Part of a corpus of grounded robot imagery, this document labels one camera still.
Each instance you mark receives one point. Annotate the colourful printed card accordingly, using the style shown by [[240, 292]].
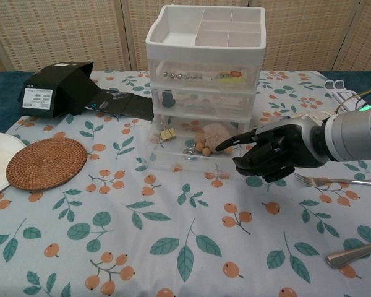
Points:
[[232, 75]]

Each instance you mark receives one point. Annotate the clear plastic bottom drawer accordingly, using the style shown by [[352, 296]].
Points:
[[173, 148]]

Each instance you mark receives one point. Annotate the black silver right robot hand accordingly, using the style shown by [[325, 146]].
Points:
[[284, 145]]

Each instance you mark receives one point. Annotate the beige fluffy pompom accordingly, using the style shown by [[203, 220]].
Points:
[[214, 134]]

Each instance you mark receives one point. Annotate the floral leaf fruit tablecloth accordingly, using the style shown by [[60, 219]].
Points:
[[185, 216]]

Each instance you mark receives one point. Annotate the dark grey rubber cap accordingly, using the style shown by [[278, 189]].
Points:
[[168, 99]]

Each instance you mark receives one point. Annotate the round woven rattan coaster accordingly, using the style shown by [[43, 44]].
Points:
[[46, 164]]

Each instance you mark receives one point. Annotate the clear plastic middle drawer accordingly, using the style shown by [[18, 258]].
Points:
[[222, 103]]

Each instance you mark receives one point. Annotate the small silver bell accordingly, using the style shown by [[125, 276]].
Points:
[[189, 153]]

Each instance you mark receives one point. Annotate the black cardboard box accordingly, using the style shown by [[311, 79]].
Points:
[[65, 92]]

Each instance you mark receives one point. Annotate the silver metal fork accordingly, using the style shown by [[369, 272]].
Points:
[[309, 181]]

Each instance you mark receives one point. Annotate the gold binder clips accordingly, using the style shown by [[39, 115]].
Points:
[[168, 134]]

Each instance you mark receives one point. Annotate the woven bamboo folding screen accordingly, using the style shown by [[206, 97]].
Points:
[[65, 31]]

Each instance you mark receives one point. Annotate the clear plastic drawer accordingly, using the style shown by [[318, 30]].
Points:
[[204, 66], [222, 103], [173, 148]]

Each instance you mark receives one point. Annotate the clear plastic top drawer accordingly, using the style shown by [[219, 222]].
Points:
[[204, 66]]

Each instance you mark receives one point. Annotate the white plastic drawer organizer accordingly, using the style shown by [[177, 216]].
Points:
[[204, 51]]

